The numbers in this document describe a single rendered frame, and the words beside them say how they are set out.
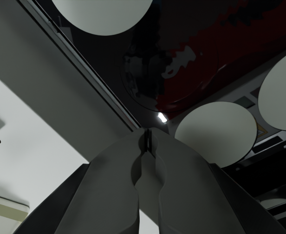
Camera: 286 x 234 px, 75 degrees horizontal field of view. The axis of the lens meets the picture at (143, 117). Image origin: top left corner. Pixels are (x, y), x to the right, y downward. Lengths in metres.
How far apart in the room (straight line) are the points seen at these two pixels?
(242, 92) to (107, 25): 0.16
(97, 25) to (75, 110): 0.09
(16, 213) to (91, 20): 0.20
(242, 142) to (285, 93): 0.07
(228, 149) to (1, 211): 0.26
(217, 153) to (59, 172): 0.19
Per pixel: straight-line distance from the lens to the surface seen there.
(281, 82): 0.25
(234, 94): 0.23
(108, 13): 0.20
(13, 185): 0.24
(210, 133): 0.25
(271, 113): 0.26
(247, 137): 0.27
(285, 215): 0.30
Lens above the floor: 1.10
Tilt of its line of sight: 63 degrees down
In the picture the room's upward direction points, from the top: 177 degrees counter-clockwise
